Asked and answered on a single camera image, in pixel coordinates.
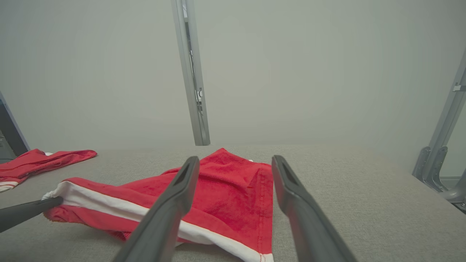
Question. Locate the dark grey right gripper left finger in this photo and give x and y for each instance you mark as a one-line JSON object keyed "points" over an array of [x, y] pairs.
{"points": [[164, 225]]}

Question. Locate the red basketball jersey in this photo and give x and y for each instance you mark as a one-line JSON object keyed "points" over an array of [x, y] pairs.
{"points": [[36, 162]]}

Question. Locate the red shorts with white stripes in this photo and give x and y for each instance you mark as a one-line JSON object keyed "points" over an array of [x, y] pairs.
{"points": [[233, 203]]}

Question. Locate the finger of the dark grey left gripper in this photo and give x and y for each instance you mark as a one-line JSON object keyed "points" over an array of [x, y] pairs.
{"points": [[22, 214]]}

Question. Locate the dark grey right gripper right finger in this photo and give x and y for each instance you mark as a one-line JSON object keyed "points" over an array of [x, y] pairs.
{"points": [[309, 233]]}

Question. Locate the grey metal stand post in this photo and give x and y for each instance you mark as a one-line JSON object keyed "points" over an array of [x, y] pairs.
{"points": [[193, 91]]}

